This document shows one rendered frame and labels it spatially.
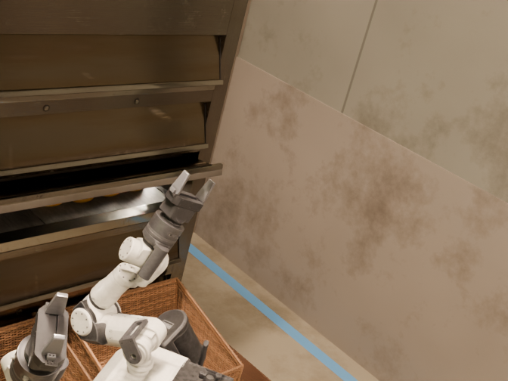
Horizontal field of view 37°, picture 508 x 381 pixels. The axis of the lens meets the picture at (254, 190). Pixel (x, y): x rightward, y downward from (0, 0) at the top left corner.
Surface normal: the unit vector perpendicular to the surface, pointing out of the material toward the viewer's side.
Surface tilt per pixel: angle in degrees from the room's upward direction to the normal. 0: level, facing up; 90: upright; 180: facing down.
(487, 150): 90
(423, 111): 90
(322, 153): 90
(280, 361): 0
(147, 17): 90
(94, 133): 70
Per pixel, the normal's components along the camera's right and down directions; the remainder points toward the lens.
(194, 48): 0.72, 0.12
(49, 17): 0.68, 0.45
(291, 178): -0.72, 0.12
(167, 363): 0.23, -0.88
